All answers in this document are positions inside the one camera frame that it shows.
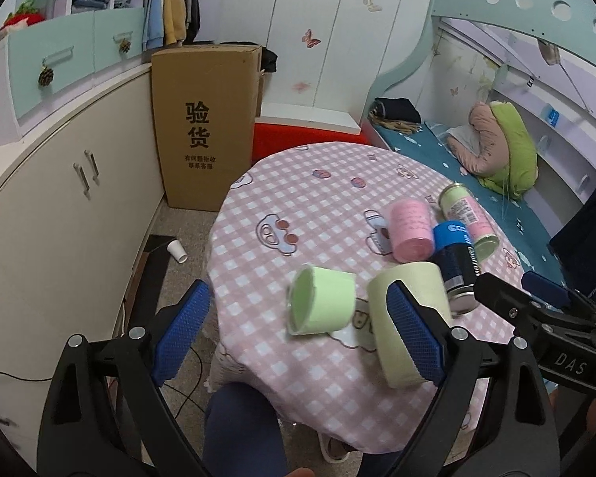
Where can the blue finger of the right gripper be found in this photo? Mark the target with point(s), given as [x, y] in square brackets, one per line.
[546, 290]
[504, 299]

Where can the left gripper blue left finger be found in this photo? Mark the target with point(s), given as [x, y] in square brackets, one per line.
[174, 329]

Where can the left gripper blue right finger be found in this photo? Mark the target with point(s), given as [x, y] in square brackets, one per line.
[422, 330]

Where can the pale yellow-green cup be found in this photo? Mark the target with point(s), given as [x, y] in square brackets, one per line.
[424, 281]

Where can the white paper cup on floor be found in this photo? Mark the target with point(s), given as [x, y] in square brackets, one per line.
[177, 251]

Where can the light green plastic cup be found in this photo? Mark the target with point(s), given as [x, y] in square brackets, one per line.
[320, 301]

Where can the blue black CoolTowel can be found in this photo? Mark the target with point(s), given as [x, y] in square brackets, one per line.
[457, 260]

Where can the teal patterned bed mattress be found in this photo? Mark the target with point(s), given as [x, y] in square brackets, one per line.
[518, 221]

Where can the pink green labelled can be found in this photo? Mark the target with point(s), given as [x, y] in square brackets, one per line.
[457, 203]

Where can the pink cylindrical can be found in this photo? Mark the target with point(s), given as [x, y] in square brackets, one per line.
[411, 231]

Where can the dark blue trouser leg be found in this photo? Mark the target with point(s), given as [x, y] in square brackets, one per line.
[242, 436]

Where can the pink pillow on bed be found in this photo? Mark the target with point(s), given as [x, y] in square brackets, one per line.
[493, 153]

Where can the pink checkered tablecloth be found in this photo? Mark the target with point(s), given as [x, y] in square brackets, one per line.
[321, 205]

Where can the red storage box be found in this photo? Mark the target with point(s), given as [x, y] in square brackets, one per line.
[270, 139]

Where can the folded dark clothes on bed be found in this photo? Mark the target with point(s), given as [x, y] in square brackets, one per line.
[395, 114]

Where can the large brown cardboard box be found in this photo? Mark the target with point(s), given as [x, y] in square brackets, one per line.
[205, 101]

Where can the white board on red box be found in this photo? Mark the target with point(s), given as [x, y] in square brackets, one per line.
[307, 117]

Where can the mint green drawer unit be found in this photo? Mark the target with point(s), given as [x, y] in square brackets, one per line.
[50, 56]

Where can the hanging clothes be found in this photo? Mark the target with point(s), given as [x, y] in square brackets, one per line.
[170, 22]

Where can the red plush toy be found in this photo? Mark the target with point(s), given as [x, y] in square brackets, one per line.
[26, 15]

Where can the cream cabinet with handles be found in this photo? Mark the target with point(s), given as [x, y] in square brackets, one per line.
[77, 196]

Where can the mint bunk bed frame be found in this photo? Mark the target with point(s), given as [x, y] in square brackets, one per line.
[547, 53]

